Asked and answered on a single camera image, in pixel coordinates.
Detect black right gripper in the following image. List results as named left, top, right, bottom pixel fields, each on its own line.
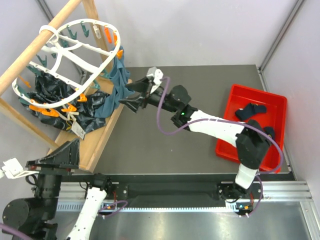
left=118, top=76, right=178, bottom=115

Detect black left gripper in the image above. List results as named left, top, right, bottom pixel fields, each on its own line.
left=26, top=136, right=80, bottom=219

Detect teal blue garment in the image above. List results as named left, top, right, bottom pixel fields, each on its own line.
left=94, top=45, right=134, bottom=118

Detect white round clip hanger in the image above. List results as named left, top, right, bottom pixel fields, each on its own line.
left=11, top=18, right=125, bottom=118

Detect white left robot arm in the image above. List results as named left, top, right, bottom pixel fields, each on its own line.
left=0, top=138, right=114, bottom=240

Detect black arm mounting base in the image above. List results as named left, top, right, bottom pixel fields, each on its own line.
left=81, top=174, right=263, bottom=216

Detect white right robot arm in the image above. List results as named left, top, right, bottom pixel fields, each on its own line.
left=120, top=77, right=272, bottom=201

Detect dark leaf-print shorts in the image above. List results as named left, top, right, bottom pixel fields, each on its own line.
left=19, top=71, right=110, bottom=134

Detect wooden round rod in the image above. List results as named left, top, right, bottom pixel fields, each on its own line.
left=0, top=0, right=82, bottom=95

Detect red plastic bin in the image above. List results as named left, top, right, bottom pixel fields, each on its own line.
left=215, top=83, right=288, bottom=174

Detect navy sock upper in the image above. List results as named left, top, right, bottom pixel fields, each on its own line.
left=234, top=103, right=267, bottom=121

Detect navy sock with yellow tag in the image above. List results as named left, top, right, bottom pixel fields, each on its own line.
left=263, top=126, right=276, bottom=140

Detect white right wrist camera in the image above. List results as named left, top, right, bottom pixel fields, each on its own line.
left=146, top=66, right=164, bottom=94

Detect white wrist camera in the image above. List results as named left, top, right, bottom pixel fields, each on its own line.
left=146, top=66, right=164, bottom=94
left=0, top=158, right=39, bottom=179

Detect aluminium rail frame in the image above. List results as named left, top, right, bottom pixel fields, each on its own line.
left=55, top=181, right=320, bottom=240

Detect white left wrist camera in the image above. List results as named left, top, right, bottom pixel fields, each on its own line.
left=0, top=158, right=39, bottom=179

